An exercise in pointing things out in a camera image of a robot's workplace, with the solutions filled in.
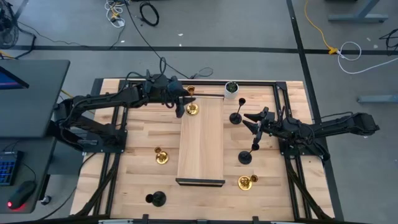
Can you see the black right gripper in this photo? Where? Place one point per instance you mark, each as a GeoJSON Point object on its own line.
{"type": "Point", "coordinates": [269, 126]}

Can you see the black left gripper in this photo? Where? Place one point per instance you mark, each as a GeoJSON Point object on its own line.
{"type": "Point", "coordinates": [158, 90]}

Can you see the gold candle stick holder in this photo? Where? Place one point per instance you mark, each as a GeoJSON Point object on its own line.
{"type": "Point", "coordinates": [244, 183]}
{"type": "Point", "coordinates": [162, 158]}
{"type": "Point", "coordinates": [192, 109]}

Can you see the black candle stick holder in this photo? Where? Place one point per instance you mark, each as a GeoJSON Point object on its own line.
{"type": "Point", "coordinates": [159, 199]}
{"type": "Point", "coordinates": [244, 157]}
{"type": "Point", "coordinates": [235, 118]}

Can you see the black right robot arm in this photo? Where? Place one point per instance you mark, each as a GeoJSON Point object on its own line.
{"type": "Point", "coordinates": [342, 126]}

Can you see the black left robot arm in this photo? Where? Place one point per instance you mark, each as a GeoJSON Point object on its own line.
{"type": "Point", "coordinates": [109, 98]}

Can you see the white pot with green plant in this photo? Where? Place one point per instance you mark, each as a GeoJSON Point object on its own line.
{"type": "Point", "coordinates": [231, 93]}

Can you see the wooden riser shelf black legs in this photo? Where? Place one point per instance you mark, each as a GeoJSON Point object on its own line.
{"type": "Point", "coordinates": [200, 140]}

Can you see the grey desk foot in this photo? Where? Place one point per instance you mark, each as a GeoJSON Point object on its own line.
{"type": "Point", "coordinates": [377, 99]}
{"type": "Point", "coordinates": [357, 18]}

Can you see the dark grey desk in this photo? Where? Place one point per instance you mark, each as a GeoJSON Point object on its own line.
{"type": "Point", "coordinates": [34, 102]}

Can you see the computer monitor on desk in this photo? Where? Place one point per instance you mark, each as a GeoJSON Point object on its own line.
{"type": "Point", "coordinates": [9, 82]}

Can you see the black floor fan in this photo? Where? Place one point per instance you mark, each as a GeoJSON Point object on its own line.
{"type": "Point", "coordinates": [6, 31]}

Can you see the black backlit keyboard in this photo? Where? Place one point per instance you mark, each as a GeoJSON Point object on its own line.
{"type": "Point", "coordinates": [7, 169]}

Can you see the black computer mouse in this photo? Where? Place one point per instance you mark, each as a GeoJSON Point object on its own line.
{"type": "Point", "coordinates": [20, 194]}

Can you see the black aluminium table frame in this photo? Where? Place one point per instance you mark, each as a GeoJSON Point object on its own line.
{"type": "Point", "coordinates": [255, 83]}

